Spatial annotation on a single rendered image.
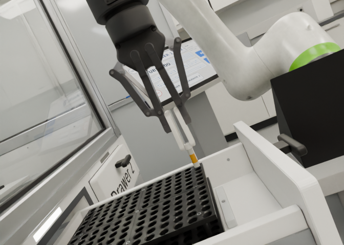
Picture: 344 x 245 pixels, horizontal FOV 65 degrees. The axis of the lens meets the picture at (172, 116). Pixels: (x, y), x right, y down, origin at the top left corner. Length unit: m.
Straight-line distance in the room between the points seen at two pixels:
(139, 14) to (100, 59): 1.75
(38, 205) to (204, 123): 0.99
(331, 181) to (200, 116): 0.82
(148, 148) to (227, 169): 1.68
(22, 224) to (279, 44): 0.67
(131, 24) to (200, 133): 0.95
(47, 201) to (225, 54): 0.57
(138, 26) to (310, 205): 0.32
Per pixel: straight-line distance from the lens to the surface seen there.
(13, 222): 0.41
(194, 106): 1.31
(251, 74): 0.78
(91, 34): 2.20
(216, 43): 0.80
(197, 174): 0.44
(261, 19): 4.12
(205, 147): 1.33
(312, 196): 0.27
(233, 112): 3.38
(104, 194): 0.62
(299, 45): 0.74
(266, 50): 0.78
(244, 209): 0.44
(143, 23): 0.43
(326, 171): 0.63
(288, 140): 0.41
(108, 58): 2.15
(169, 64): 1.29
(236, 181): 0.52
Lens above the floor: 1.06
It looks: 8 degrees down
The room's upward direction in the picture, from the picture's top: 25 degrees counter-clockwise
